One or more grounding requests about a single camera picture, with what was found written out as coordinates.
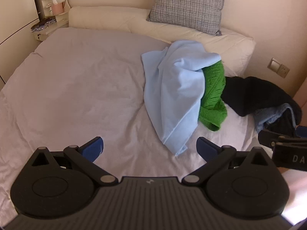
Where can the black garment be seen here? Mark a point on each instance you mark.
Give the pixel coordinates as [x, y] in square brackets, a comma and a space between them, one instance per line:
[247, 95]

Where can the white wardrobe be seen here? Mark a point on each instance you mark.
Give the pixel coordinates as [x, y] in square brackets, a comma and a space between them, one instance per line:
[17, 41]

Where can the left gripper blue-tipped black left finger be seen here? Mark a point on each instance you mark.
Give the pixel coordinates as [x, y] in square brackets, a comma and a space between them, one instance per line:
[83, 158]

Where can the white bed sheet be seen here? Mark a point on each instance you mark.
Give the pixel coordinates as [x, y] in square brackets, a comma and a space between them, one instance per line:
[79, 84]

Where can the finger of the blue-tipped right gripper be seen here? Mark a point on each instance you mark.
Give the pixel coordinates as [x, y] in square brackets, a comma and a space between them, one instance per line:
[301, 131]

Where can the green knitted sweater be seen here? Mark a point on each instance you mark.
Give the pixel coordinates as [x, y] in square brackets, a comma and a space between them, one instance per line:
[212, 108]

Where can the cream bed headboard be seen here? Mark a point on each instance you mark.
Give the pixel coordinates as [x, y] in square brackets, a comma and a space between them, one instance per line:
[235, 49]

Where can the pink cup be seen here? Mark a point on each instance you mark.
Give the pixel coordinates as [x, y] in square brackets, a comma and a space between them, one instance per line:
[57, 9]

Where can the grey checked cushion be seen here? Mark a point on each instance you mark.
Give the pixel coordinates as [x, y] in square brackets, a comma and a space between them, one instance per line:
[201, 15]

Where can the beige wall socket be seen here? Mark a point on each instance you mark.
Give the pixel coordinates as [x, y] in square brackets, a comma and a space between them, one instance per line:
[280, 69]

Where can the light blue sweatshirt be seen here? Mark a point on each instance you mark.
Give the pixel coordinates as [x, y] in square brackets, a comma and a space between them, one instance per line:
[174, 87]

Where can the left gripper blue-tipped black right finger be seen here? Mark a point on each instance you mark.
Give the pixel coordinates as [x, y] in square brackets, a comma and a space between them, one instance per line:
[217, 158]

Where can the white bedside shelf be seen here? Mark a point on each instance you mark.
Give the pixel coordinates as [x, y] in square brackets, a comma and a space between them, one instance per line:
[48, 23]

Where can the blue denim garment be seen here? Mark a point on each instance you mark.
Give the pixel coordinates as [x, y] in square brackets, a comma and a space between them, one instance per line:
[266, 116]

